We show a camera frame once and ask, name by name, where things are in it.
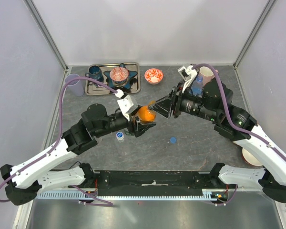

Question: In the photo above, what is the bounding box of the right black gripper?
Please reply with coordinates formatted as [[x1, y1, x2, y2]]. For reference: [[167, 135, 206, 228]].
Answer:
[[150, 80, 219, 122]]

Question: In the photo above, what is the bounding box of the orange juice bottle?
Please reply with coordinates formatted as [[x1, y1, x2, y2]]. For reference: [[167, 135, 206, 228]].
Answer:
[[134, 105, 156, 122]]

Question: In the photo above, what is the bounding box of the blue bottle cap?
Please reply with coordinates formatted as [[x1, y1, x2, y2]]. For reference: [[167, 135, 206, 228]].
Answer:
[[170, 137, 177, 144]]

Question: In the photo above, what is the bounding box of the blue label water bottle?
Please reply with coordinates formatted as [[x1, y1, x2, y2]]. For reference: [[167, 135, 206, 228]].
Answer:
[[191, 76, 203, 96]]

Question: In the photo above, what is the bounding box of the orange bottle cap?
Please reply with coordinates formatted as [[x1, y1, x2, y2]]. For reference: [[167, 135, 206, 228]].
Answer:
[[148, 101, 156, 107]]

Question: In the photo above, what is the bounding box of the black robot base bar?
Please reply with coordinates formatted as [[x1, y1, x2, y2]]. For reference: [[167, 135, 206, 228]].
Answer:
[[83, 170, 226, 196]]

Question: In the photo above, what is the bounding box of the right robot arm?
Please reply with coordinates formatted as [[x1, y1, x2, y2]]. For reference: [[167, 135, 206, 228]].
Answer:
[[149, 79, 286, 203]]

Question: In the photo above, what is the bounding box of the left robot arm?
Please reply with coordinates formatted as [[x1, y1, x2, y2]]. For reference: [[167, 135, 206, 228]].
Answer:
[[0, 104, 156, 206]]

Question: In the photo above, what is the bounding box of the clear bottle blue-white cap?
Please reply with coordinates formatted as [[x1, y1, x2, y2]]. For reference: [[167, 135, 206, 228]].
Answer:
[[116, 131, 124, 143]]

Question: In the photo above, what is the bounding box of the orange floral bowl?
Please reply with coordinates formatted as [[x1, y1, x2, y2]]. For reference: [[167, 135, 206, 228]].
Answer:
[[144, 68, 163, 85]]

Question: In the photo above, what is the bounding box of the blue star-shaped dish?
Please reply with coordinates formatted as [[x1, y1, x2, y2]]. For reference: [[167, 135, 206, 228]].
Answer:
[[103, 63, 138, 90]]

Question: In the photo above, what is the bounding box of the pink white mug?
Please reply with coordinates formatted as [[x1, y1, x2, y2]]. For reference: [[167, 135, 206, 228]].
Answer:
[[198, 66, 215, 86]]

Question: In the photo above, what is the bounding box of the red patterned bowl on star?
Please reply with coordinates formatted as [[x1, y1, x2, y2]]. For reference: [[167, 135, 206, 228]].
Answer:
[[109, 67, 129, 84]]

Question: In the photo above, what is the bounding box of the metal tray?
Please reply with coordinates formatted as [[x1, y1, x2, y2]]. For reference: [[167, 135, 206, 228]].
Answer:
[[85, 62, 141, 96]]

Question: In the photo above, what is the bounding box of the dark blue mug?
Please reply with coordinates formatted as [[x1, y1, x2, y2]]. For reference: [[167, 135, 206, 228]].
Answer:
[[85, 65, 104, 83]]

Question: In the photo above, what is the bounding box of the lilac plastic cup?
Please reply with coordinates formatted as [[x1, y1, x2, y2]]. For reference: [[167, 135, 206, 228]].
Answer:
[[65, 74, 84, 97]]

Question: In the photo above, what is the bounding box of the white bowl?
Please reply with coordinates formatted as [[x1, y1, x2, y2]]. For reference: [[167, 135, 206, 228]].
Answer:
[[242, 148, 263, 167]]

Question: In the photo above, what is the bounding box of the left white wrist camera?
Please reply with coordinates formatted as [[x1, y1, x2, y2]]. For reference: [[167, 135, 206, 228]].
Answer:
[[115, 89, 138, 121]]

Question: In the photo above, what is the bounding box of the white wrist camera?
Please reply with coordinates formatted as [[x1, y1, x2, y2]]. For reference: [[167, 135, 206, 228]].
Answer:
[[115, 89, 138, 121], [178, 64, 198, 93]]

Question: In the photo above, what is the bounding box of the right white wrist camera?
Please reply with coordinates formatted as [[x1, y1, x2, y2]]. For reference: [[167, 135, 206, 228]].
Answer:
[[178, 64, 198, 93]]

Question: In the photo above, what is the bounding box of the white slotted cable duct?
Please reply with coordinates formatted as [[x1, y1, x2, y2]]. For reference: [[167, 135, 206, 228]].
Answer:
[[36, 189, 228, 201]]

